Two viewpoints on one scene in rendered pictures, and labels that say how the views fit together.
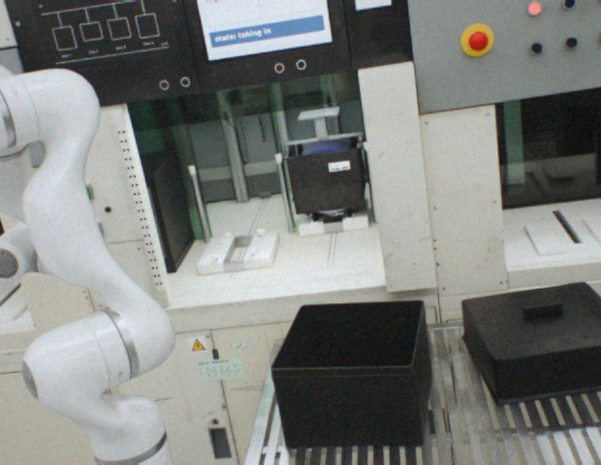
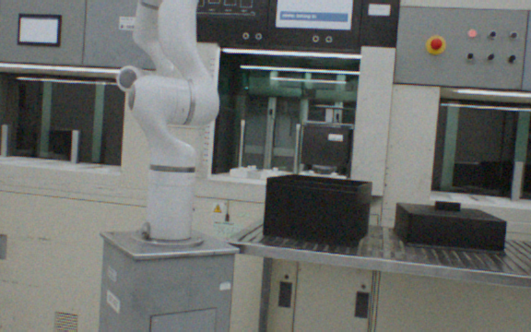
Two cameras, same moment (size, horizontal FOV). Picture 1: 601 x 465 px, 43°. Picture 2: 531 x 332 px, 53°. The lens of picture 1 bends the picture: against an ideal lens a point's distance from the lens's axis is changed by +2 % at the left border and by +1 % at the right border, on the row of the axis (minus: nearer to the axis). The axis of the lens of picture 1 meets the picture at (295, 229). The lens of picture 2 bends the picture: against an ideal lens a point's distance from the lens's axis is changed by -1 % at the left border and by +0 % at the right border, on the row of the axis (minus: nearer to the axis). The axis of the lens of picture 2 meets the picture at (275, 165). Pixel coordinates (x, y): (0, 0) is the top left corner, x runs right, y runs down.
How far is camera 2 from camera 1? 0.67 m
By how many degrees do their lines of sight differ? 16
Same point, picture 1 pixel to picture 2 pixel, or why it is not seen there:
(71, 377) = (156, 95)
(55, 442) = not seen: hidden behind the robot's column
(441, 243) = (391, 171)
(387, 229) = (359, 148)
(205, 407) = not seen: hidden behind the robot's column
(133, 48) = (234, 12)
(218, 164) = (257, 144)
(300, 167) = (311, 132)
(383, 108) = (371, 71)
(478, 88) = (431, 74)
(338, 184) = (332, 149)
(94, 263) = (188, 44)
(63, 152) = not seen: outside the picture
